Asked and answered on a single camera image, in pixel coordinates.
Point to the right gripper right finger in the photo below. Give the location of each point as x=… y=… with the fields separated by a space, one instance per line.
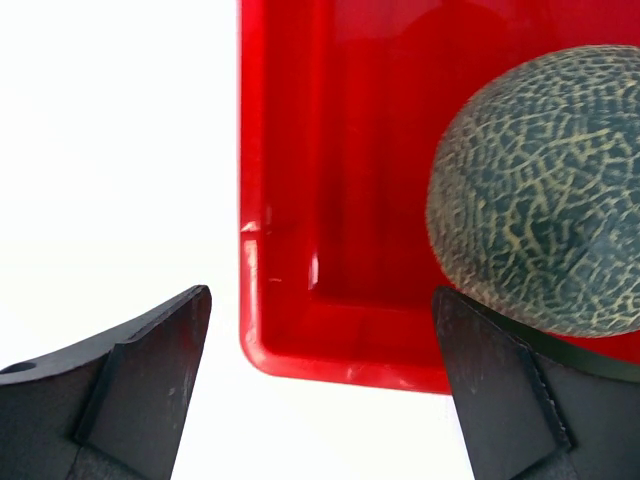
x=531 y=405

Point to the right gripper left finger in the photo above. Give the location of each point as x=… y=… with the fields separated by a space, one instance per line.
x=112 y=406

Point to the green netted melon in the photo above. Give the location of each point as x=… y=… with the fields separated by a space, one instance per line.
x=532 y=207

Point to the red plastic tray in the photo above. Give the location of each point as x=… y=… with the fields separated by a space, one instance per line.
x=342 y=104

